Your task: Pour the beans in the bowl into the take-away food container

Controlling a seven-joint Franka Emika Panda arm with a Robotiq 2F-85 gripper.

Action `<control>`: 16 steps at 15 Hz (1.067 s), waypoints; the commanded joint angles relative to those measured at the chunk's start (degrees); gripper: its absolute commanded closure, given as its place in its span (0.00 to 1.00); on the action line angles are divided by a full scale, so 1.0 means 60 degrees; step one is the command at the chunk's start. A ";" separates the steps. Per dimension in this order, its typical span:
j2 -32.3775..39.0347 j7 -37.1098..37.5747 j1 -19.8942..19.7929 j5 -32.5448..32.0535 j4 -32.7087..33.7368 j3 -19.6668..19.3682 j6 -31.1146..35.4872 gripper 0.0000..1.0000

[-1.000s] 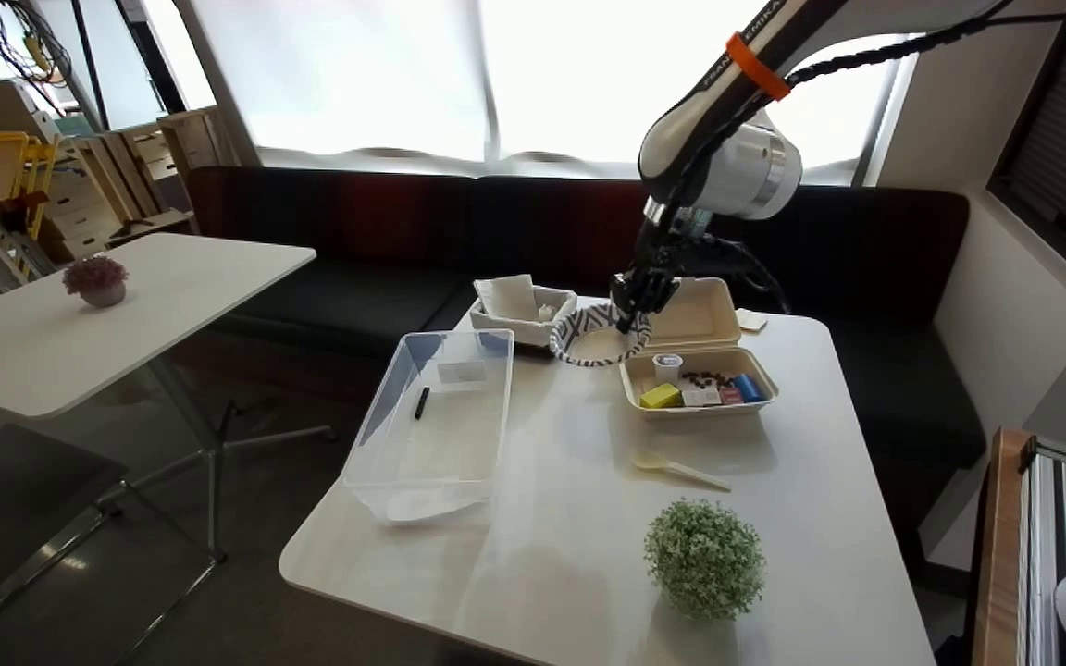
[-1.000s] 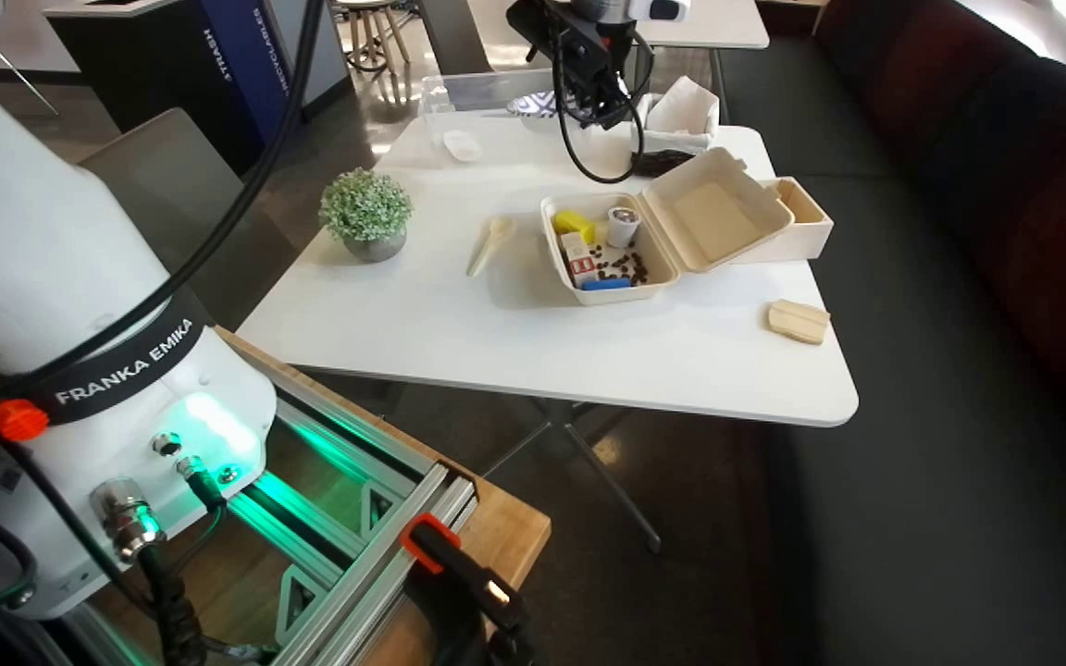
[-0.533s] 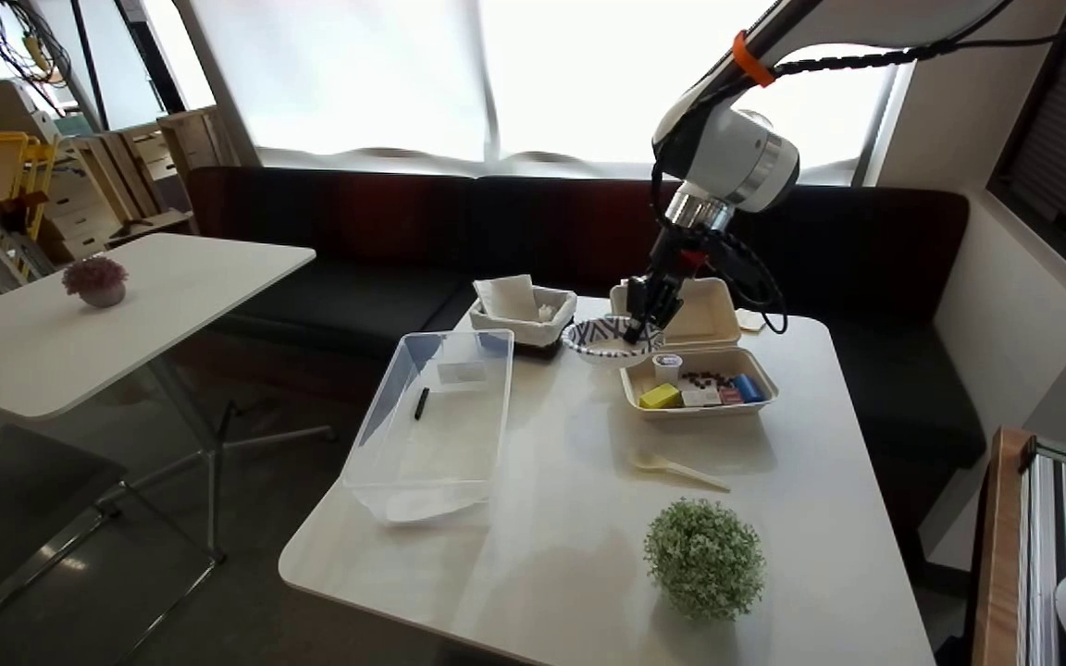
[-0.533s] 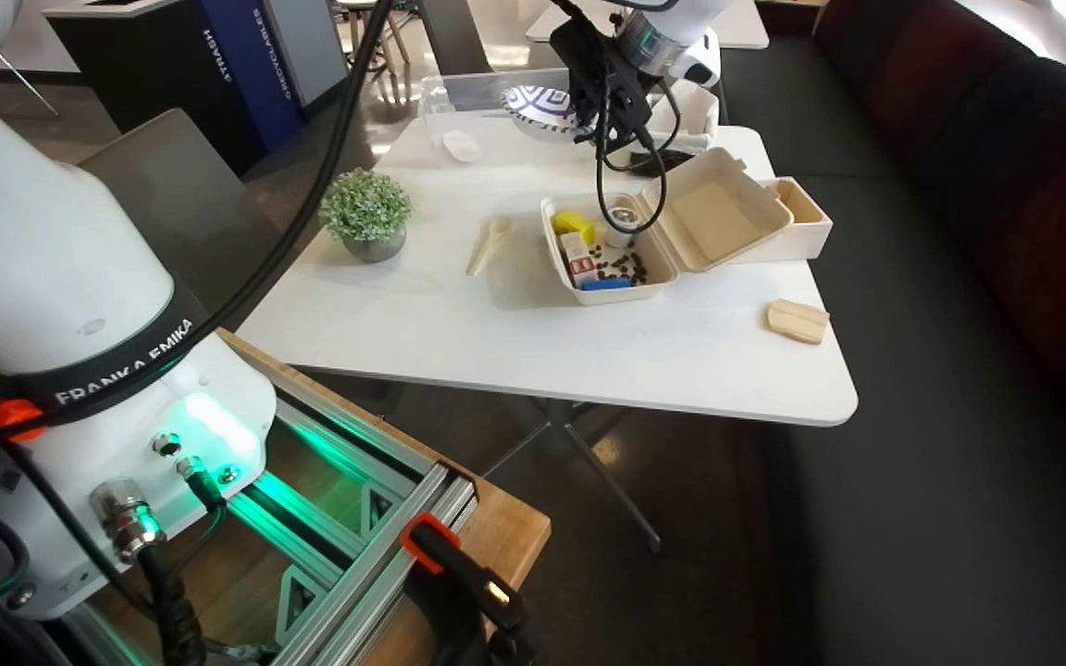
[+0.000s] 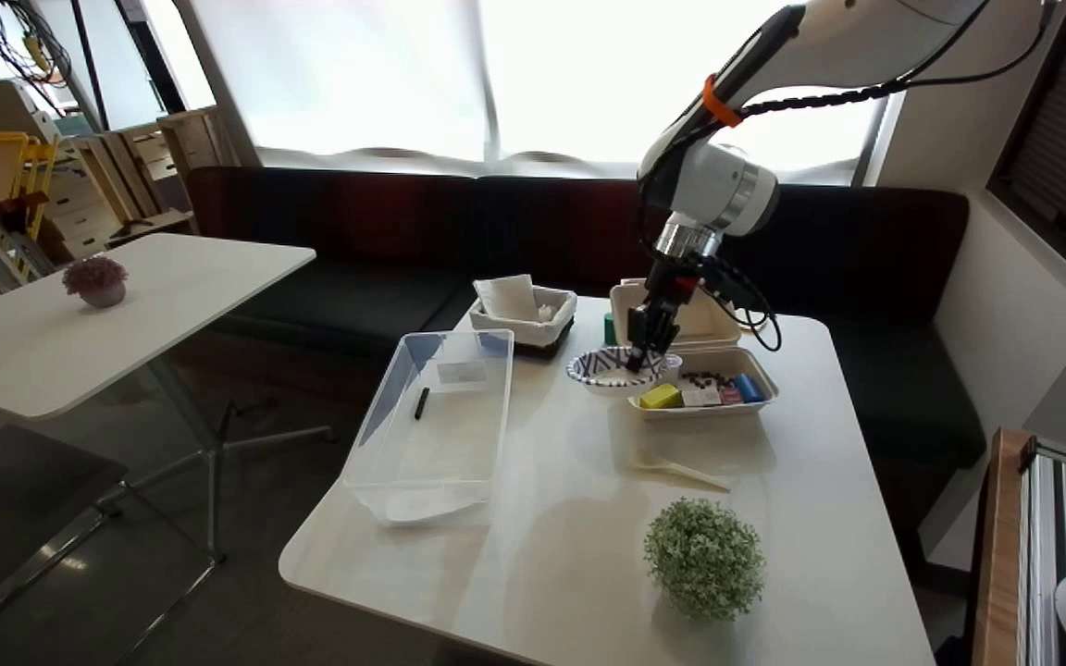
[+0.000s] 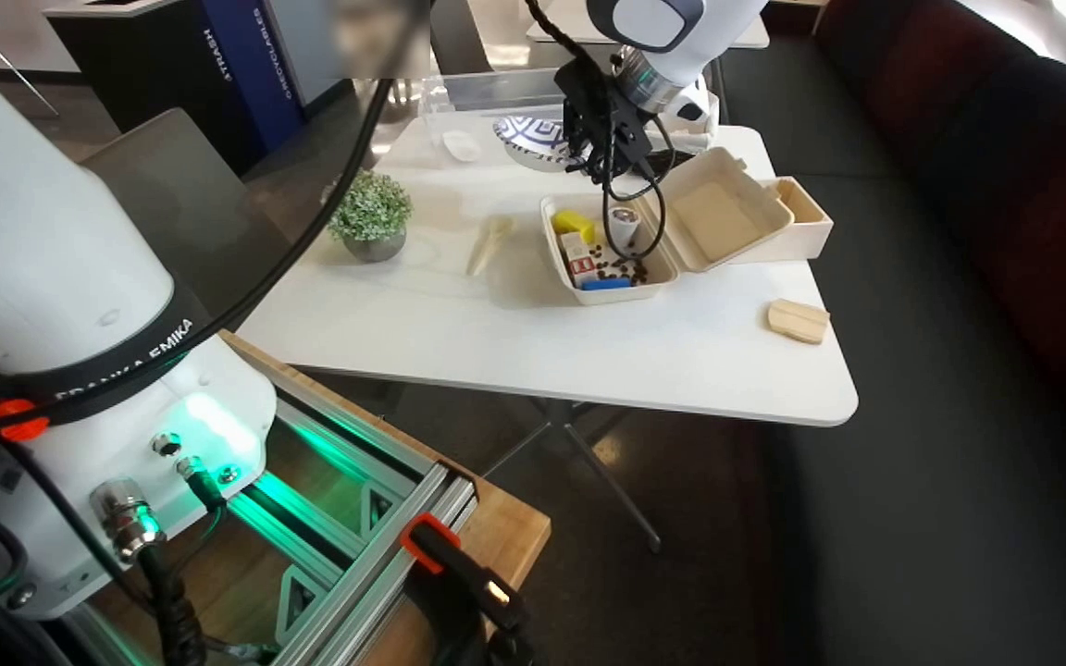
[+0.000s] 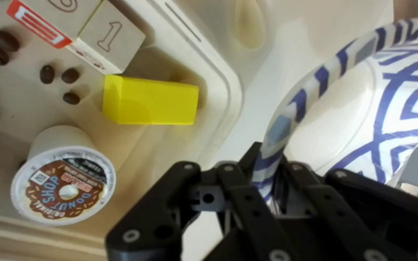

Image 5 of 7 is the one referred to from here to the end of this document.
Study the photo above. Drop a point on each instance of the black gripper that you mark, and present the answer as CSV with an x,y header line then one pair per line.
x,y
677,279

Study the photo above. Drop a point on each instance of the beige clamshell take-away container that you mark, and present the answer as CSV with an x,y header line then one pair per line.
x,y
729,360

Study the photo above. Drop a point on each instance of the yellow rectangular block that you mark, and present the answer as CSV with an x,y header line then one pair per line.
x,y
659,398

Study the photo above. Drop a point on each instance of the pale rectangular tray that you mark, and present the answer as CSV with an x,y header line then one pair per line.
x,y
552,319

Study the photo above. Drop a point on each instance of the blue cylinder block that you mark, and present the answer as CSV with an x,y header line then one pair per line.
x,y
750,392

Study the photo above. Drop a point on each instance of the white folded paper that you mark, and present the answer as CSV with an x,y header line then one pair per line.
x,y
503,299

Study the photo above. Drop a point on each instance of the round green artificial plant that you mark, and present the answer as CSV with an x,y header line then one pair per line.
x,y
706,556

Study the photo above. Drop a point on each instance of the black marker pen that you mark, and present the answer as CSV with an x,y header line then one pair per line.
x,y
421,404

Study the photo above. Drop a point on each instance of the clear plastic bin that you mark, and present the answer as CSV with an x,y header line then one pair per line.
x,y
433,445

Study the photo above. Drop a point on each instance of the dark bench seat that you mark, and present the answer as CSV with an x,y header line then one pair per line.
x,y
360,235

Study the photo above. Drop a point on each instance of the large bright window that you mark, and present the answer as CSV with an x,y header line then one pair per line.
x,y
348,75

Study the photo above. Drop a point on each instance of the wooden board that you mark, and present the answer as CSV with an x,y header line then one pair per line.
x,y
1006,556

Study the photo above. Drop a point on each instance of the white side table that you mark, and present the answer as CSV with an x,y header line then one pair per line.
x,y
163,308

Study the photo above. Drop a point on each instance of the wooden crate shelf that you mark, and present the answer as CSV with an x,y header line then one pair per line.
x,y
148,160

